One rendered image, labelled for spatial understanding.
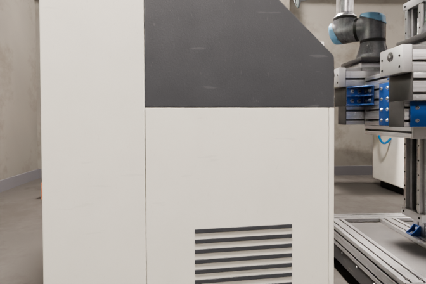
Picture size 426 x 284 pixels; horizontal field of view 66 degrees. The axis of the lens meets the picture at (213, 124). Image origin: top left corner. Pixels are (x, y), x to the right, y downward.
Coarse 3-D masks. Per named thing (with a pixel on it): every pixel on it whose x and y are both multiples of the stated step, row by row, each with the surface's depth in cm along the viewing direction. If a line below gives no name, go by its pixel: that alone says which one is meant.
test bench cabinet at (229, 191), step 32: (160, 128) 95; (192, 128) 96; (224, 128) 98; (256, 128) 99; (288, 128) 101; (320, 128) 102; (160, 160) 95; (192, 160) 96; (224, 160) 98; (256, 160) 99; (288, 160) 101; (320, 160) 102; (160, 192) 95; (192, 192) 97; (224, 192) 98; (256, 192) 100; (288, 192) 101; (320, 192) 103; (160, 224) 95; (192, 224) 97; (224, 224) 98; (256, 224) 100; (288, 224) 101; (320, 224) 103; (160, 256) 95; (192, 256) 97; (224, 256) 98; (256, 256) 100; (288, 256) 101; (320, 256) 103
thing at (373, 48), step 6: (360, 42) 163; (366, 42) 159; (372, 42) 157; (378, 42) 157; (384, 42) 158; (360, 48) 162; (366, 48) 158; (372, 48) 157; (378, 48) 156; (384, 48) 156; (360, 54) 160; (366, 54) 157; (372, 54) 156; (378, 54) 155
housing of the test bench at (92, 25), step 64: (64, 0) 90; (128, 0) 93; (64, 64) 90; (128, 64) 93; (64, 128) 91; (128, 128) 93; (64, 192) 91; (128, 192) 94; (64, 256) 91; (128, 256) 94
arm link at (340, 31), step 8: (344, 0) 168; (352, 0) 168; (336, 8) 173; (344, 8) 168; (352, 8) 168; (336, 16) 169; (344, 16) 166; (352, 16) 166; (336, 24) 169; (344, 24) 166; (352, 24) 164; (328, 32) 172; (336, 32) 169; (344, 32) 166; (352, 32) 164; (336, 40) 171; (344, 40) 169; (352, 40) 167
